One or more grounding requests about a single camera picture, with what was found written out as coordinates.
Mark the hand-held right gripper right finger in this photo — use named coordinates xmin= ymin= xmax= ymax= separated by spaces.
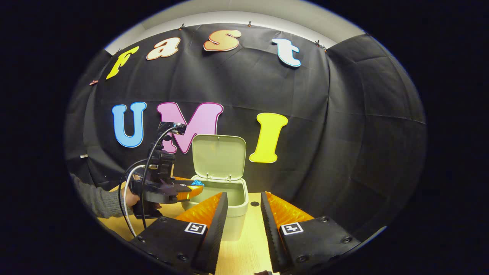
xmin=261 ymin=191 xmax=361 ymax=273

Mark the black cable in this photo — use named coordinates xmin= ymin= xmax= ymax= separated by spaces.
xmin=118 ymin=126 xmax=180 ymax=230

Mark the pale green desktop garbage bin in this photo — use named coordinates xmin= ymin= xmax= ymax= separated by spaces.
xmin=181 ymin=134 xmax=249 ymax=242

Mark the black backdrop cloth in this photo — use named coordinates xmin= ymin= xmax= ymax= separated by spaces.
xmin=65 ymin=24 xmax=427 ymax=241

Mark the wooden desktop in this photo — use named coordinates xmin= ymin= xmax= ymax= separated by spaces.
xmin=97 ymin=183 xmax=283 ymax=275

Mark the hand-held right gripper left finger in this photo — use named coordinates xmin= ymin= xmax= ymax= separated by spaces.
xmin=130 ymin=192 xmax=228 ymax=275

